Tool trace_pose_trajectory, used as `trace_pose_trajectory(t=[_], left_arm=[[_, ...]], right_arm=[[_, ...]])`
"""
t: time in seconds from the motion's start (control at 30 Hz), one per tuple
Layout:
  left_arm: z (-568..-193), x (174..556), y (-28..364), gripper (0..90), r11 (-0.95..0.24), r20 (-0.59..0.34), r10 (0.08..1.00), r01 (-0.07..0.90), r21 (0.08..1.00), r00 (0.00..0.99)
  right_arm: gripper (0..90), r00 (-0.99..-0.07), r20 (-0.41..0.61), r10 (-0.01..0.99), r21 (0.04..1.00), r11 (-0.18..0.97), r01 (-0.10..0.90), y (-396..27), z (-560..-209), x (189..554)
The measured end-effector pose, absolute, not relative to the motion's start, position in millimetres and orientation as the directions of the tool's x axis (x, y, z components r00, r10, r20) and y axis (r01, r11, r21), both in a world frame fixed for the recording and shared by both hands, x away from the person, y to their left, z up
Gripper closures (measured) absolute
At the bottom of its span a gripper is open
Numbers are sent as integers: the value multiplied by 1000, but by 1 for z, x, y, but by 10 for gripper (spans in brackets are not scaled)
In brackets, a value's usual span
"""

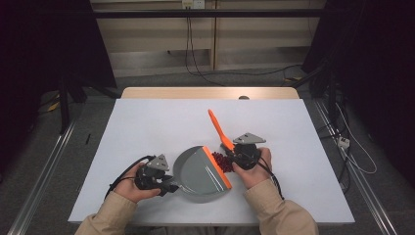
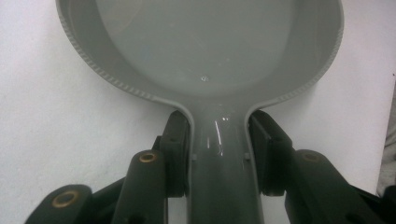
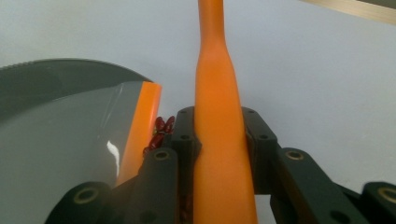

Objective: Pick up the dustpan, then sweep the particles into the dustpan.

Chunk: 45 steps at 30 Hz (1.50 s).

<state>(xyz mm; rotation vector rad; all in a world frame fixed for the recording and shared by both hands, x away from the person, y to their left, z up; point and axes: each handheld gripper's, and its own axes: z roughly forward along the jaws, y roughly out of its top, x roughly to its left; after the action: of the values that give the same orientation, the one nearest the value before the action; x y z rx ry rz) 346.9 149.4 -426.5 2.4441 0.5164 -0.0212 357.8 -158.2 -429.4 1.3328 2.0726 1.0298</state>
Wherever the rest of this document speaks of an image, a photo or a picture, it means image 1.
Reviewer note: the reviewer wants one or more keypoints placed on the black curtain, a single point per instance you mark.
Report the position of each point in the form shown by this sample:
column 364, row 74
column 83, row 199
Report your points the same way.
column 375, row 65
column 39, row 49

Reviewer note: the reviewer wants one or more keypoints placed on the aluminium floor rail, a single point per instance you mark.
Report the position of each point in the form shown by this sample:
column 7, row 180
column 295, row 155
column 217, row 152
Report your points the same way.
column 42, row 178
column 359, row 182

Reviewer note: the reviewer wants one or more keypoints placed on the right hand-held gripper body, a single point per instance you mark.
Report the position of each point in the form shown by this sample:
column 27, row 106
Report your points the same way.
column 248, row 153

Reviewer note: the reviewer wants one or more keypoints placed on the grey dustpan with orange lip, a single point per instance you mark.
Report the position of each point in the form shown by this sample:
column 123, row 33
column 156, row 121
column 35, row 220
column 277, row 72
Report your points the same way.
column 195, row 176

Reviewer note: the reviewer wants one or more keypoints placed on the round table grommet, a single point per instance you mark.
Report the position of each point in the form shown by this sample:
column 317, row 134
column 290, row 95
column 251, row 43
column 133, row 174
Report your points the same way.
column 243, row 97

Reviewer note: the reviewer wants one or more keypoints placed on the black horizontal bar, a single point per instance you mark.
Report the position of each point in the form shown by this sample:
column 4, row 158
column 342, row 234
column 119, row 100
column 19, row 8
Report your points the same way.
column 208, row 13

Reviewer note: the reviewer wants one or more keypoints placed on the red beans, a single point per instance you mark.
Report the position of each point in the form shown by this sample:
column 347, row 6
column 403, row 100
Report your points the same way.
column 222, row 162

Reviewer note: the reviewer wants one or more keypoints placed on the white wall socket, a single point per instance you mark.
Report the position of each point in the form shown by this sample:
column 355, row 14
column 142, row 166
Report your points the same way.
column 193, row 4

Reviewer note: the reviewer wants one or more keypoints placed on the black metal stand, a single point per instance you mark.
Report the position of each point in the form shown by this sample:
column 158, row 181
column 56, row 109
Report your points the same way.
column 332, row 98
column 64, row 107

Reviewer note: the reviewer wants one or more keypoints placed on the white power adapter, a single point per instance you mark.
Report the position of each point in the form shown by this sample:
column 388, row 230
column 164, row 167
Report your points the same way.
column 343, row 142

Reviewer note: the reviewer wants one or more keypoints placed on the person's left hand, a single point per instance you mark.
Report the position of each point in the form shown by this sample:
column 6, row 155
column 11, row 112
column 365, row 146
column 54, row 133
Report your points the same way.
column 130, row 189

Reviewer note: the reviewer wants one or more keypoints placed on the wooden table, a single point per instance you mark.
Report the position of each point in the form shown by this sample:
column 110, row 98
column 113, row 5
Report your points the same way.
column 179, row 93

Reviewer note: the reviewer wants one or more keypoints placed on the person's right hand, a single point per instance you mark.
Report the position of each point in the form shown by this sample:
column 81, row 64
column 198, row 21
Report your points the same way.
column 254, row 176

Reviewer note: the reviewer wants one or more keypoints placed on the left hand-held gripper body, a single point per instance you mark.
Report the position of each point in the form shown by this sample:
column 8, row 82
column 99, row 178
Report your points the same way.
column 153, row 176

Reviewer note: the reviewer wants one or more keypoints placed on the orange brush with grey bristles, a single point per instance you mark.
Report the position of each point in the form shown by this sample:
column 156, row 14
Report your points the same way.
column 218, row 127

